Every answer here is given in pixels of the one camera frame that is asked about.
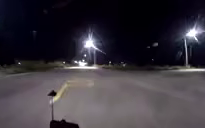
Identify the street lamp pole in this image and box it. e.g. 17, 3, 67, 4
183, 28, 199, 68
84, 39, 98, 66

